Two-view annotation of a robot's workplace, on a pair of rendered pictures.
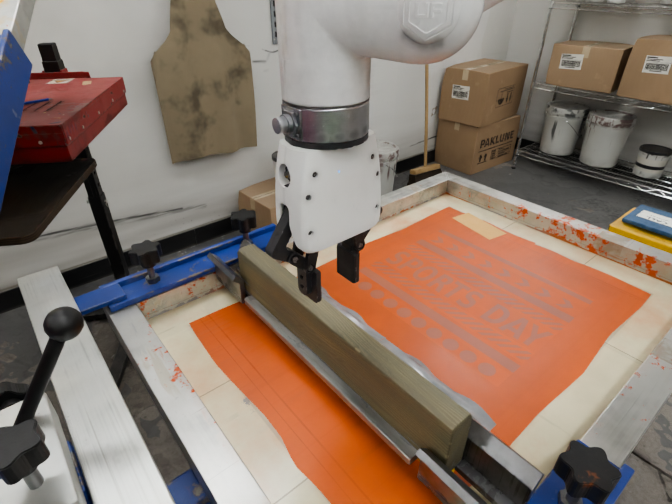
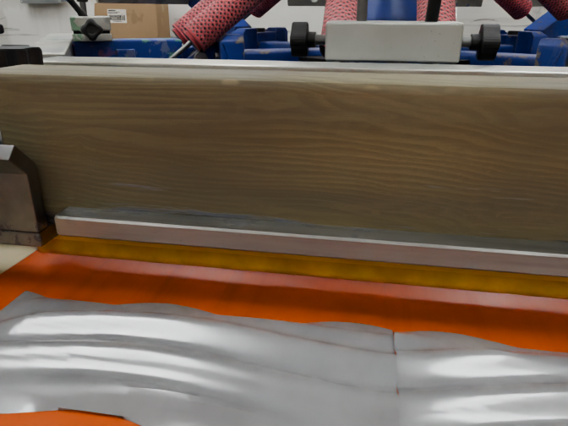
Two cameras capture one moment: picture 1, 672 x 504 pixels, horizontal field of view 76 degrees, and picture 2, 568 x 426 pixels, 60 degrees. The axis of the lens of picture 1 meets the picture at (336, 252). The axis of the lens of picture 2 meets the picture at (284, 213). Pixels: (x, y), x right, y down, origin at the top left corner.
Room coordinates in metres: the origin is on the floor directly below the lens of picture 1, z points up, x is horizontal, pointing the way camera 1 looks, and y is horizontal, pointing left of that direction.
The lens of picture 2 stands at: (0.51, -0.17, 1.09)
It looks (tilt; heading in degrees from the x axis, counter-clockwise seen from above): 22 degrees down; 139
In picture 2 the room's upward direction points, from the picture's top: straight up
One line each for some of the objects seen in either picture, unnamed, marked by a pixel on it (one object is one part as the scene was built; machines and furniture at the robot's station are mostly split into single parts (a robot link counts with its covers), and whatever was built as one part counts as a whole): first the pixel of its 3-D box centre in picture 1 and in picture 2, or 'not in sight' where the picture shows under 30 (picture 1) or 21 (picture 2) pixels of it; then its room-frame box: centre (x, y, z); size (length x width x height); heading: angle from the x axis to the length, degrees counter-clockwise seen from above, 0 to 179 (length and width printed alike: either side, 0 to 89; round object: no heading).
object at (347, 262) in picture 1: (356, 249); not in sight; (0.41, -0.02, 1.13); 0.03 x 0.03 x 0.07; 40
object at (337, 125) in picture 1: (319, 116); not in sight; (0.38, 0.01, 1.29); 0.09 x 0.07 x 0.03; 130
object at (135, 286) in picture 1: (205, 275); not in sight; (0.58, 0.21, 0.98); 0.30 x 0.05 x 0.07; 130
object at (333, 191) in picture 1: (327, 180); not in sight; (0.38, 0.01, 1.22); 0.10 x 0.07 x 0.11; 130
